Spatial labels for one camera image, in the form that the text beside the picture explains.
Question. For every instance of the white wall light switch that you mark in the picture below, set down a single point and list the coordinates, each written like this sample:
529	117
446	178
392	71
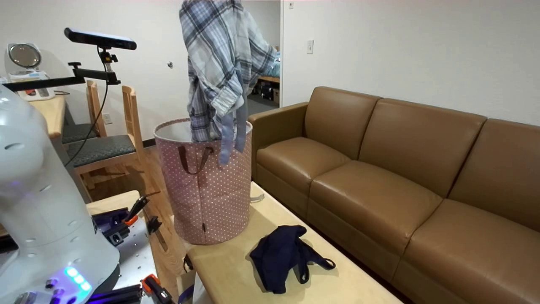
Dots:
309	46

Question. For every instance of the round tabletop mirror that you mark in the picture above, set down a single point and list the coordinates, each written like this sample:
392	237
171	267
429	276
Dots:
24	56

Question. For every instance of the black bar-shaped camera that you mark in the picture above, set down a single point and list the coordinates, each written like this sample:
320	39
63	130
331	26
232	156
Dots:
99	37

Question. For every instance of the wooden chair with grey cushion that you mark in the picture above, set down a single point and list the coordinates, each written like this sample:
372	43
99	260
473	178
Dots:
77	132
107	149

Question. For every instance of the black and orange clamp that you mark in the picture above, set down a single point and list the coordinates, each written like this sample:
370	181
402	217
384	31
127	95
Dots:
156	287
137	208

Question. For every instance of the blue grey checkered shirt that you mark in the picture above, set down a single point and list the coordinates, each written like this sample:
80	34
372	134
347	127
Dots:
220	68

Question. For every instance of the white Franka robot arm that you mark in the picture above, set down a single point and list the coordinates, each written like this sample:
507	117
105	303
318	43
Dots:
39	213

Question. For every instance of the navy blue garment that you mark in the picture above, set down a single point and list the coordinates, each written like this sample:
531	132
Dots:
279	254

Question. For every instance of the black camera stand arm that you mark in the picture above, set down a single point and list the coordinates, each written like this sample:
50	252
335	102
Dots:
85	73

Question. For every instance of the pink patterned laundry bag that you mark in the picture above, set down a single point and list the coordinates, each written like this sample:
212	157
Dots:
220	196

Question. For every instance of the brown leather sofa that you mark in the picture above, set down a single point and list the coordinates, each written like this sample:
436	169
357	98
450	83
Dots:
382	196

